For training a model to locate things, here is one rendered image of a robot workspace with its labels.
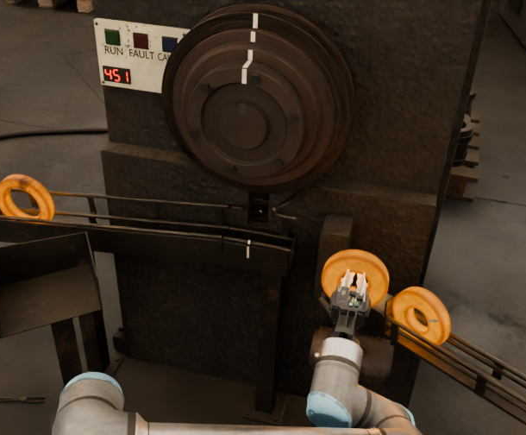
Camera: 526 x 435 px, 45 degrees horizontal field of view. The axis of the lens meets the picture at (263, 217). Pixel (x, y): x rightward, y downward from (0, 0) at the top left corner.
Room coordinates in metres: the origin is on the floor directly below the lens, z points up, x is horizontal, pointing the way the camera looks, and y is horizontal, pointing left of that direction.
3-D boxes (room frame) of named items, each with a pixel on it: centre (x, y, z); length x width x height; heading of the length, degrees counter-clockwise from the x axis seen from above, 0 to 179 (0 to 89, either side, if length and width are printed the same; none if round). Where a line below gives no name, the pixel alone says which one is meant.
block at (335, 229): (1.38, -0.20, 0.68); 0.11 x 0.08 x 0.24; 167
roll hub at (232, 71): (1.33, 0.05, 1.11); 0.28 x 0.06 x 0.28; 77
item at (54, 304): (1.26, 0.57, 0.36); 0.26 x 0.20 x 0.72; 112
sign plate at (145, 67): (1.60, 0.34, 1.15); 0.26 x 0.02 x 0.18; 77
